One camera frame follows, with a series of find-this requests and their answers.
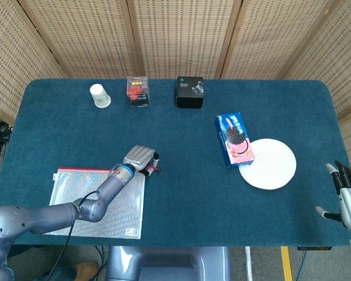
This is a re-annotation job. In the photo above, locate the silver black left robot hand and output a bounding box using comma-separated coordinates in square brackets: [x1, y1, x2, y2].
[122, 145, 161, 177]

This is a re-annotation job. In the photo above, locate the clear zip pouch red strip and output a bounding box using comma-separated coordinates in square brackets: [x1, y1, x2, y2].
[49, 165, 162, 240]

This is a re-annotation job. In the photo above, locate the clear plastic binder clip box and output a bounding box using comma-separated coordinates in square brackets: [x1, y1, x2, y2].
[126, 76, 152, 108]

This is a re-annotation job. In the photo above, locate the dark blue table cloth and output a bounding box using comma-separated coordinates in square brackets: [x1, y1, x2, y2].
[0, 78, 351, 247]

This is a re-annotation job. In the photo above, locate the white paper cup green print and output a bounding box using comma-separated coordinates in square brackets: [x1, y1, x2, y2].
[90, 84, 112, 109]

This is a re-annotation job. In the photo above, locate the black cardboard box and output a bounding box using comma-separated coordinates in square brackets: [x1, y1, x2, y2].
[175, 76, 205, 109]

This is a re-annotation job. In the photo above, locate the white paper plate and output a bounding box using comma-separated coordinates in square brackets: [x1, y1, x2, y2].
[239, 138, 297, 190]

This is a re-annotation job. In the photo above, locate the blue Oreo cookie box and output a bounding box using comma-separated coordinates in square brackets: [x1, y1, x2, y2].
[215, 112, 256, 169]

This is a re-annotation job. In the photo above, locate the grey robot torso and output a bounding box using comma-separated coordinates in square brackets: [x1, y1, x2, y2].
[105, 245, 232, 281]

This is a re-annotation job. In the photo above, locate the white table leg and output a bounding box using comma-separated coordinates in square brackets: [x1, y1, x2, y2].
[244, 246, 254, 281]

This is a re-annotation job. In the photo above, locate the brown shoe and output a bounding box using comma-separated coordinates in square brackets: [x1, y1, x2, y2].
[73, 260, 99, 281]

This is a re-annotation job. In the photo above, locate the woven wooden folding screen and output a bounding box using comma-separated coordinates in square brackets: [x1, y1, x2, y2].
[0, 0, 351, 166]

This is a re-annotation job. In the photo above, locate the blue floor cable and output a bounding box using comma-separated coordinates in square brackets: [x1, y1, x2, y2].
[298, 250, 308, 281]

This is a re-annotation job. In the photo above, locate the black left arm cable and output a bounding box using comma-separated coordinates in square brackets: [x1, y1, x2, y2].
[45, 190, 99, 281]

